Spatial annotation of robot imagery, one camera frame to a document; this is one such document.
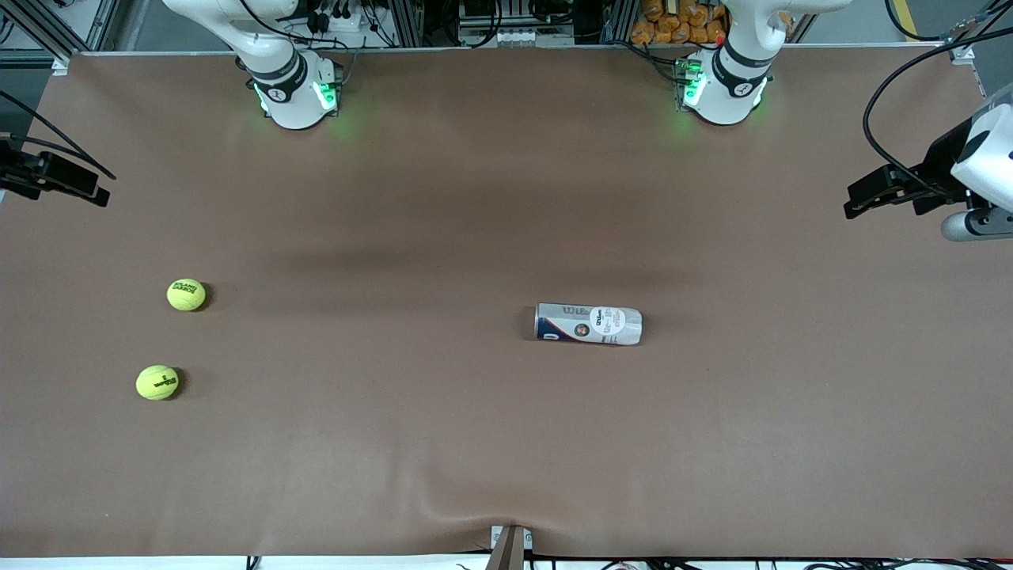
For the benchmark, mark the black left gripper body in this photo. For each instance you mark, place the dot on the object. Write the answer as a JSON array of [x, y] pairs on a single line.
[[939, 165]]

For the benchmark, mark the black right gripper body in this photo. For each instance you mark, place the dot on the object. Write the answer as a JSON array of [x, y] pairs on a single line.
[[32, 174]]

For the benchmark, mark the yellow-green tennis ball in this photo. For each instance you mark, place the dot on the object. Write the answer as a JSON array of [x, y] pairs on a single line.
[[157, 383], [186, 295]]

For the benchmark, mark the clear Wilson tennis ball can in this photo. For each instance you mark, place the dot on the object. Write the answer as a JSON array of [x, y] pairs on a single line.
[[589, 324]]

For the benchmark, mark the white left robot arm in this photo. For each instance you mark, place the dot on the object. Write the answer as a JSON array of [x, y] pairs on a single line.
[[728, 95]]

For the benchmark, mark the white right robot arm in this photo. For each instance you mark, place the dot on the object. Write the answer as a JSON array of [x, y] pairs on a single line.
[[293, 103]]

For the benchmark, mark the orange toy bread pile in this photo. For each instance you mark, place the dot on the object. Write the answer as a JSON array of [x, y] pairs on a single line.
[[673, 24]]

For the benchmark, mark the white power strip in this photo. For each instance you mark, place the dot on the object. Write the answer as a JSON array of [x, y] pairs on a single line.
[[340, 20]]

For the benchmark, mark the brown table cover sheet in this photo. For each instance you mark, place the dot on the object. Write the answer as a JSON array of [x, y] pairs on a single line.
[[475, 198]]

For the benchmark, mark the white connector strip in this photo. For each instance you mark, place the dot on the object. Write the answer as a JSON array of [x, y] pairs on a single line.
[[514, 37]]

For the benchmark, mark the metal table corner bracket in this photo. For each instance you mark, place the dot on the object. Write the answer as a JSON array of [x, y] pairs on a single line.
[[961, 53], [60, 66]]

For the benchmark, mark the aluminium frame strut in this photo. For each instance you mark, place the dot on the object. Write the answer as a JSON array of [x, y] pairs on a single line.
[[43, 32], [972, 30]]

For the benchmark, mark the table edge camera post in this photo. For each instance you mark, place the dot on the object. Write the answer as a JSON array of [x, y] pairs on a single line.
[[510, 554]]

